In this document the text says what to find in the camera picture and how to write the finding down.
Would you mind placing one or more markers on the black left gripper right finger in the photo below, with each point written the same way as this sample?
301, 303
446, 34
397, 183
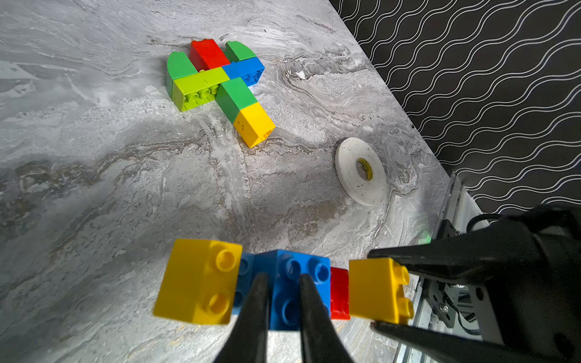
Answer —
319, 340

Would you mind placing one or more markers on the yellow small lego brick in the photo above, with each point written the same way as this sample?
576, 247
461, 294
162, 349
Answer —
199, 283

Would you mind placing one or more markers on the green lego brick back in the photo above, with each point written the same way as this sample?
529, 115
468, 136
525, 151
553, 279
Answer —
236, 51

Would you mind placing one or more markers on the green small lego brick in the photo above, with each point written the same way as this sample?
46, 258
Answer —
233, 96
178, 65

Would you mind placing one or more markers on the lime green long lego brick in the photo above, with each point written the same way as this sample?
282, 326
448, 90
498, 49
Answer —
197, 89

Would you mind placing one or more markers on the yellow lego brick front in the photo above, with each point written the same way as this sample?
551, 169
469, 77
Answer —
377, 291

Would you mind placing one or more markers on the blue long lego brick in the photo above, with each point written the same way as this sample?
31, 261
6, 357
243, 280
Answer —
249, 70

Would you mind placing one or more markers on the yellow square lego brick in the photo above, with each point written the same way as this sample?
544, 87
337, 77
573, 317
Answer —
254, 125

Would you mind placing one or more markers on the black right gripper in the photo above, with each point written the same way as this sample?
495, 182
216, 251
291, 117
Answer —
527, 267

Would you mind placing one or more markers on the white tape roll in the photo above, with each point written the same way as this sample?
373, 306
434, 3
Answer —
360, 172

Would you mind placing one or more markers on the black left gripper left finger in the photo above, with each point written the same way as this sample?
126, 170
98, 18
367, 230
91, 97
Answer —
248, 339

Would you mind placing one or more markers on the red long lego brick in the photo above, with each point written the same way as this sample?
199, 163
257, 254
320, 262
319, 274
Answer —
340, 309

